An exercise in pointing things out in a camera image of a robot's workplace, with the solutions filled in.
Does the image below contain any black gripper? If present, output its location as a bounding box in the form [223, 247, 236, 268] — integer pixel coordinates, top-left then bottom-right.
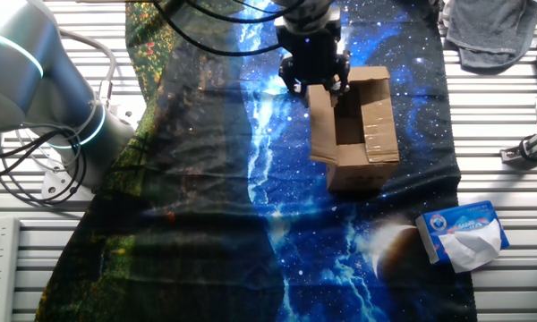
[275, 17, 353, 108]

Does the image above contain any brown cardboard box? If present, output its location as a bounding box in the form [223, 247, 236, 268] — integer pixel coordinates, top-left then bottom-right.
[307, 65, 401, 193]

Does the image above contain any blue galaxy print cloth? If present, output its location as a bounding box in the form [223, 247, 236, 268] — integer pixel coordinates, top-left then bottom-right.
[236, 0, 478, 322]

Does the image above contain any grey towel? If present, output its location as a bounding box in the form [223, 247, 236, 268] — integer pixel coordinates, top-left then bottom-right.
[445, 0, 537, 76]

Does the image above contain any blue tissue pack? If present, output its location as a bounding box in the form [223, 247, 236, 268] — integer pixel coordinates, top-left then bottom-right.
[414, 199, 510, 274]

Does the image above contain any dark forest print cloth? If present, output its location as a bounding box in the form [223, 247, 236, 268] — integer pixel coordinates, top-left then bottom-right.
[35, 0, 287, 322]

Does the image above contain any white power strip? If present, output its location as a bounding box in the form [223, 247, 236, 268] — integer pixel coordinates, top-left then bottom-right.
[0, 216, 21, 322]

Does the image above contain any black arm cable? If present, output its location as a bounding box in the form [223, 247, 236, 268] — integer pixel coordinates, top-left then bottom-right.
[151, 0, 284, 58]
[185, 0, 306, 25]

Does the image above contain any thick grey cable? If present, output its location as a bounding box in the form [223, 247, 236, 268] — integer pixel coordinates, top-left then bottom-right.
[60, 29, 117, 106]

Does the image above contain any metal camera mount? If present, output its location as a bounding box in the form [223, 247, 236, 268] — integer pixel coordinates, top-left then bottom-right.
[499, 131, 537, 165]

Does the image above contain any black looped cable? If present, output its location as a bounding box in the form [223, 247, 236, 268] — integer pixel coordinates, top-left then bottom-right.
[0, 129, 89, 208]

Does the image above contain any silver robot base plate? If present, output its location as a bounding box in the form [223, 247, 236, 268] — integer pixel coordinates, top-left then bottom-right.
[41, 105, 135, 202]

